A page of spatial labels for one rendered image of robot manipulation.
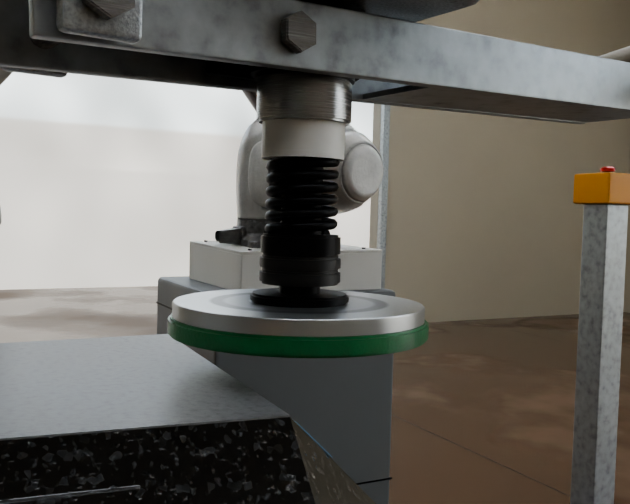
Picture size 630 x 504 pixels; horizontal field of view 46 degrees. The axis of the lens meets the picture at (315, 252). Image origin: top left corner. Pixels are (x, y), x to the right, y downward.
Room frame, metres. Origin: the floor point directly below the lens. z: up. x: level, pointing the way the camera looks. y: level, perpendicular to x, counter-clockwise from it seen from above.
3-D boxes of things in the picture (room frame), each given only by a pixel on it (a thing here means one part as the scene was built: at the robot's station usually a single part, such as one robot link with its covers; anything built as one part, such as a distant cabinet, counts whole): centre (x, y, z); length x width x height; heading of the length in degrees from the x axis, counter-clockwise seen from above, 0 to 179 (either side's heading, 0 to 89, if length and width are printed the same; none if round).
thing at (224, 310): (0.63, 0.01, 0.87); 0.21 x 0.21 x 0.01
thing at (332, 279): (0.63, 0.01, 0.90); 0.07 x 0.07 x 0.01
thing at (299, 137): (0.63, 0.01, 1.02); 0.07 x 0.07 x 0.04
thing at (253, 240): (1.61, 0.11, 0.91); 0.22 x 0.18 x 0.06; 121
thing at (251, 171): (1.61, 0.09, 1.05); 0.18 x 0.16 x 0.22; 36
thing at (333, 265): (0.63, 0.01, 0.91); 0.07 x 0.07 x 0.01
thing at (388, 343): (0.63, 0.01, 0.87); 0.22 x 0.22 x 0.04
